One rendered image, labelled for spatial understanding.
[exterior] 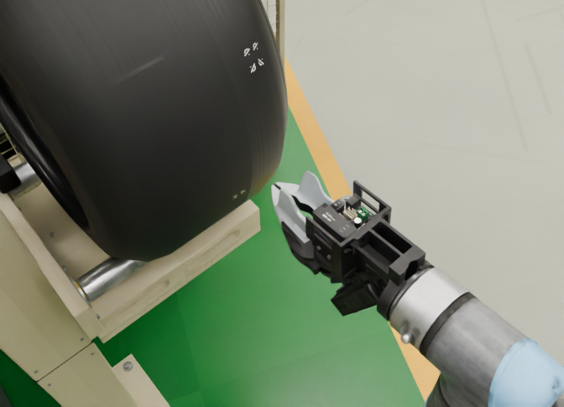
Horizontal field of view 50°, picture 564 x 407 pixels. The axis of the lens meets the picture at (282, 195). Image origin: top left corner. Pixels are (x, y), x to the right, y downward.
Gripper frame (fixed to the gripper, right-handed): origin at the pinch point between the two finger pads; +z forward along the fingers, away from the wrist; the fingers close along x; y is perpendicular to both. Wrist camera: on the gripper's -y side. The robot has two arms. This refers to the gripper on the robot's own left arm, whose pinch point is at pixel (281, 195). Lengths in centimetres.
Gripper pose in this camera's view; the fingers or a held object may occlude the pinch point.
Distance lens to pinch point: 71.2
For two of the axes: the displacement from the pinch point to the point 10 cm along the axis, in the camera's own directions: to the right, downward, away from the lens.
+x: -7.6, 5.4, -3.7
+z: -6.5, -5.5, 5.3
